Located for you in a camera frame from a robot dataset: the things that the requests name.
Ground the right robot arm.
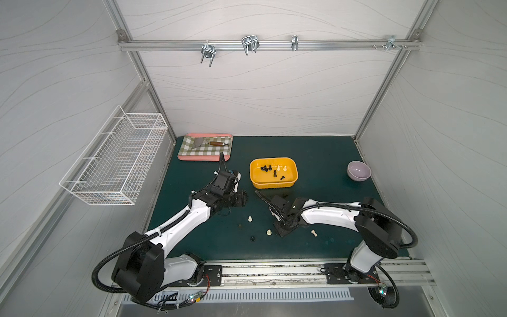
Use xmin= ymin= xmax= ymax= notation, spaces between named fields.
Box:
xmin=267 ymin=195 xmax=403 ymax=274

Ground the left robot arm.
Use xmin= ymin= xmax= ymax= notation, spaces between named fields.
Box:
xmin=112 ymin=170 xmax=248 ymax=302

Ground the yellow plastic storage box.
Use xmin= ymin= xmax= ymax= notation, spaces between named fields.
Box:
xmin=249 ymin=157 xmax=299 ymax=190

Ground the green checkered cloth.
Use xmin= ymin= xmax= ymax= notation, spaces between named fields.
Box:
xmin=177 ymin=135 xmax=232 ymax=157

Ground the purple bowl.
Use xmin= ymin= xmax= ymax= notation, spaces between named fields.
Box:
xmin=347 ymin=161 xmax=372 ymax=182

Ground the metal hook clamp left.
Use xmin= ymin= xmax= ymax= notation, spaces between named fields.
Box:
xmin=200 ymin=43 xmax=217 ymax=67

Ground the metal hook clamp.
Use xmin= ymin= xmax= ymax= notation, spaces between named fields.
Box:
xmin=372 ymin=36 xmax=407 ymax=52
xmin=200 ymin=43 xmax=217 ymax=67
xmin=241 ymin=35 xmax=260 ymax=55

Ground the metal hook clamp middle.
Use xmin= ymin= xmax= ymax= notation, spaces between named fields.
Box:
xmin=241 ymin=35 xmax=260 ymax=55

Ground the metal hook small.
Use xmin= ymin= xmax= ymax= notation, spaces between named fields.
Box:
xmin=291 ymin=35 xmax=299 ymax=52

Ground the metal hook clamp right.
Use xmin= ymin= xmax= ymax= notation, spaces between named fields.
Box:
xmin=372 ymin=36 xmax=407 ymax=52

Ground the left black cable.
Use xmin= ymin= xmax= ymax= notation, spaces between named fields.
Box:
xmin=91 ymin=152 xmax=227 ymax=312

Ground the black cable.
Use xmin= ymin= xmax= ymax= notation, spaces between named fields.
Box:
xmin=91 ymin=152 xmax=227 ymax=312
xmin=254 ymin=189 xmax=419 ymax=309

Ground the wooden handled spatula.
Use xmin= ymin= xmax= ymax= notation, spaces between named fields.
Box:
xmin=192 ymin=137 xmax=228 ymax=149

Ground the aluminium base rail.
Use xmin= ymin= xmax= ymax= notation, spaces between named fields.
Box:
xmin=207 ymin=258 xmax=437 ymax=290

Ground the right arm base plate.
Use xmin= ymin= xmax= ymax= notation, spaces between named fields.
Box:
xmin=320 ymin=263 xmax=380 ymax=285

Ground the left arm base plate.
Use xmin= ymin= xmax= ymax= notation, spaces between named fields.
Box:
xmin=172 ymin=265 xmax=223 ymax=287

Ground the right black cable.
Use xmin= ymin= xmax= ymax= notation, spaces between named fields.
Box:
xmin=254 ymin=189 xmax=419 ymax=309

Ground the white wire basket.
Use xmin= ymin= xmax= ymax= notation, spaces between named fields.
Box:
xmin=59 ymin=106 xmax=168 ymax=206

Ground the aluminium crossbar rail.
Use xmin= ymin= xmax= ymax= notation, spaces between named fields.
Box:
xmin=118 ymin=38 xmax=423 ymax=52

